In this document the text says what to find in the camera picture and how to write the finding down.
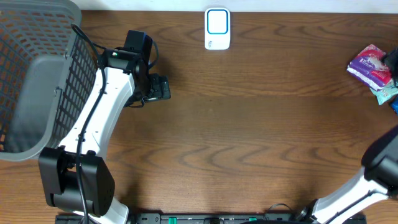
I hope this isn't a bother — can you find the teal wet wipes pack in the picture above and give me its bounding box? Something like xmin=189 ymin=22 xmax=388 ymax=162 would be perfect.
xmin=370 ymin=81 xmax=397 ymax=105

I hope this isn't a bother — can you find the blue Oreo cookie pack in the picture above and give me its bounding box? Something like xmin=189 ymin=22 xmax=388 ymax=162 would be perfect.
xmin=389 ymin=96 xmax=398 ymax=114

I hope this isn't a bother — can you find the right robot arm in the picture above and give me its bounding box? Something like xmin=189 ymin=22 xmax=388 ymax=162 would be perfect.
xmin=296 ymin=44 xmax=397 ymax=223

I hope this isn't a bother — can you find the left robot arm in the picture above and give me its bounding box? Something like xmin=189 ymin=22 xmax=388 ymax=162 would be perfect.
xmin=39 ymin=49 xmax=171 ymax=223

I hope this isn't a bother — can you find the grey plastic mesh basket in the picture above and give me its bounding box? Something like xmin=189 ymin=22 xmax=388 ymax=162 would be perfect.
xmin=1 ymin=1 xmax=96 ymax=161

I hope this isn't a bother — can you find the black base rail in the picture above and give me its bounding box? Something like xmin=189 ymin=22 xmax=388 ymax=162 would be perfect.
xmin=55 ymin=212 xmax=367 ymax=224

